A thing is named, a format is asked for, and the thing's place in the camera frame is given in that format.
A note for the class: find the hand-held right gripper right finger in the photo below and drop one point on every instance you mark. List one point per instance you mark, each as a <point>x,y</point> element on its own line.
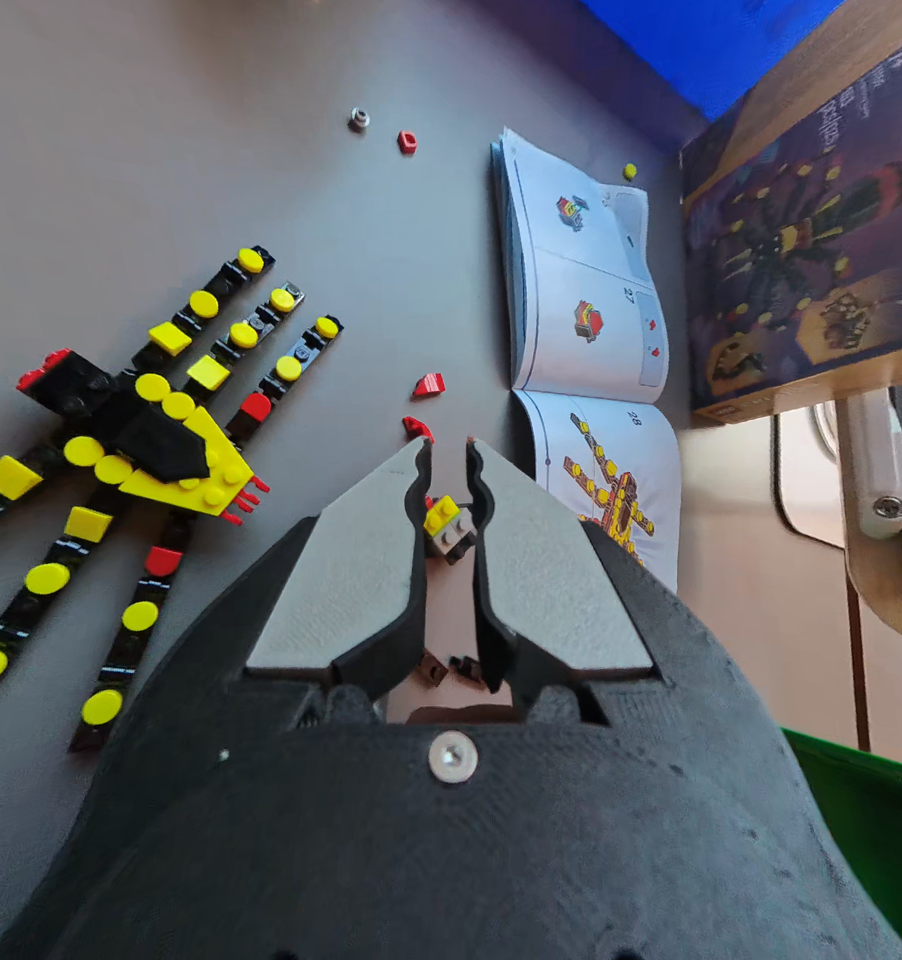
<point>548,585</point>

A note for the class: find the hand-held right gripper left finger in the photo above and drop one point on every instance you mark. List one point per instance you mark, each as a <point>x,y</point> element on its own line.
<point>346,570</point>

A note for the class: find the small yellow grey lego assembly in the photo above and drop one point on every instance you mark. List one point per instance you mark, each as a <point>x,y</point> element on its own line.
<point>443,517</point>

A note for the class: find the red lego slope piece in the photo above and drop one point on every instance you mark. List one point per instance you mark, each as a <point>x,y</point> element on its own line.
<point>417,427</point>
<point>430,386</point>

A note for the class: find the black and yellow lego spider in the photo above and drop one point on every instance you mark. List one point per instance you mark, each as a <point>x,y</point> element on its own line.
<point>158,442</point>

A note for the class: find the white lego instruction booklet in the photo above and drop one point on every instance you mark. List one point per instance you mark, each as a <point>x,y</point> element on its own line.
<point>593,285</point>

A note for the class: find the dark lego set box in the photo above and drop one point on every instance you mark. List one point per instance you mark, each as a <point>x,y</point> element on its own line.
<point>796,262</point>

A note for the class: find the small red lego piece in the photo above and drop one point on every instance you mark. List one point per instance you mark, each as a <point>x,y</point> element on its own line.
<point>406,142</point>

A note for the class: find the thin dark metal leg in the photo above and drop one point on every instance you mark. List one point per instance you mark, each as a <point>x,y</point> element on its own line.
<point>860,675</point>

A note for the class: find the green plastic storage bin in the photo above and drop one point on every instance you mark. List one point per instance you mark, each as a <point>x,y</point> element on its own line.
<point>871,825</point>

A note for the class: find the blue panel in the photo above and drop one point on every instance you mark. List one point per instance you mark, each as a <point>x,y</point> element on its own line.
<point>706,45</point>

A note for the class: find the white metal bracket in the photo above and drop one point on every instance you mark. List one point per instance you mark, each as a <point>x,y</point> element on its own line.
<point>871,465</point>

